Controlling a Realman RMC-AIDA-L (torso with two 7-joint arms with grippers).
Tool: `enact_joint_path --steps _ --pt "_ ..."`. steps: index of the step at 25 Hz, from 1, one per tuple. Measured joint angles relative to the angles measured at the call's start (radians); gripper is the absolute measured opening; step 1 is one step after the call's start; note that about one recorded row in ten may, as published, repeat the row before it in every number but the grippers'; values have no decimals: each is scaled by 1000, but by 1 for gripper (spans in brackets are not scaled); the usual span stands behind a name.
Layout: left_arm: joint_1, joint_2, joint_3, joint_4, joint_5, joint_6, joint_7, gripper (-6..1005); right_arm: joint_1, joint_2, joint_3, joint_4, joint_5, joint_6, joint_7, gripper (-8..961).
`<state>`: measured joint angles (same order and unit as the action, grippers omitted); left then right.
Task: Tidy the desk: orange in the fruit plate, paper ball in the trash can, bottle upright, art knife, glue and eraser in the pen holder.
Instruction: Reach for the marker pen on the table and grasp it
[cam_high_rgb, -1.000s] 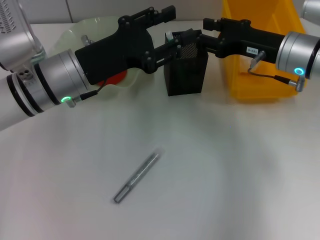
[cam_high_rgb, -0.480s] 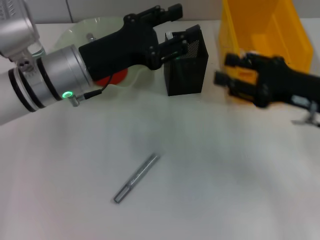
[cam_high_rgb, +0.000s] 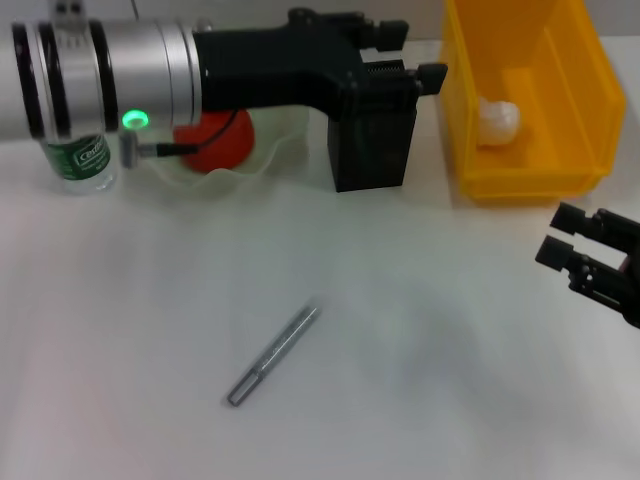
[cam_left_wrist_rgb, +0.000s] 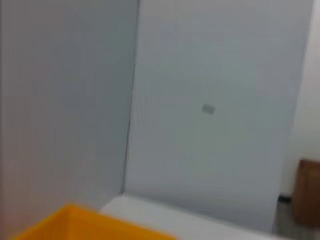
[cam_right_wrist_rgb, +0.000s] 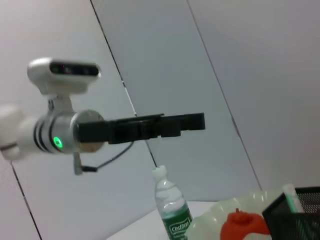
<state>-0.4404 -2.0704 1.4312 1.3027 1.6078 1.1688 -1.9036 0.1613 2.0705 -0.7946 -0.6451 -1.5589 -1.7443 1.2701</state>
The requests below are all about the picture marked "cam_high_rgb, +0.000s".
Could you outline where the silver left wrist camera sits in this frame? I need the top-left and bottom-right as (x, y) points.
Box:
(51, 0), (88, 24)

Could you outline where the pale green wavy fruit plate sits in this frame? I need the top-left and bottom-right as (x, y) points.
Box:
(118, 103), (312, 197)

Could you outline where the clear bottle with green label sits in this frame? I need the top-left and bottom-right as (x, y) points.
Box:
(43, 131), (122, 197)

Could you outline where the white paper ball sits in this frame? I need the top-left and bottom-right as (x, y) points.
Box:
(478, 96), (523, 148)

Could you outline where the grey pen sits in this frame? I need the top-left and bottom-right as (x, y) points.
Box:
(225, 297), (323, 408)

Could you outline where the black mesh pen holder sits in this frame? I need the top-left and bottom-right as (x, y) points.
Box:
(326, 59), (419, 194)

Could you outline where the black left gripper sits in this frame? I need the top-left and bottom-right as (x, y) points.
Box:
(192, 6), (450, 122)

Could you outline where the orange fruit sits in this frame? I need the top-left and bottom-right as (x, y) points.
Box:
(172, 109), (258, 176)

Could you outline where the yellow plastic bin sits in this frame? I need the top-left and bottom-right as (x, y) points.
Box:
(436, 0), (629, 207)

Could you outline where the left gripper cable with plug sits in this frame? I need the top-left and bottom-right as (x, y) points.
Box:
(118, 110), (242, 171)

